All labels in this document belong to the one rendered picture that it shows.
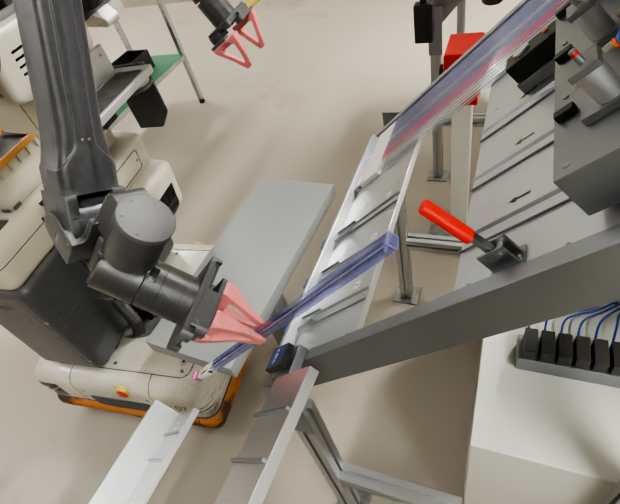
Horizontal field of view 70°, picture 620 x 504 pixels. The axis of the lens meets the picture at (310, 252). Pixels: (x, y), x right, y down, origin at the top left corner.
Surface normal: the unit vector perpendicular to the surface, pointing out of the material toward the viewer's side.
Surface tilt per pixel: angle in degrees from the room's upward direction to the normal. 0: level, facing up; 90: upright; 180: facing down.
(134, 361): 0
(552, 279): 90
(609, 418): 0
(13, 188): 92
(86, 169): 85
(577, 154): 43
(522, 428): 0
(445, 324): 90
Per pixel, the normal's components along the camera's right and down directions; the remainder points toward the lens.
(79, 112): 0.79, 0.22
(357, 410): -0.22, -0.67
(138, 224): 0.52, -0.55
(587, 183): -0.33, 0.73
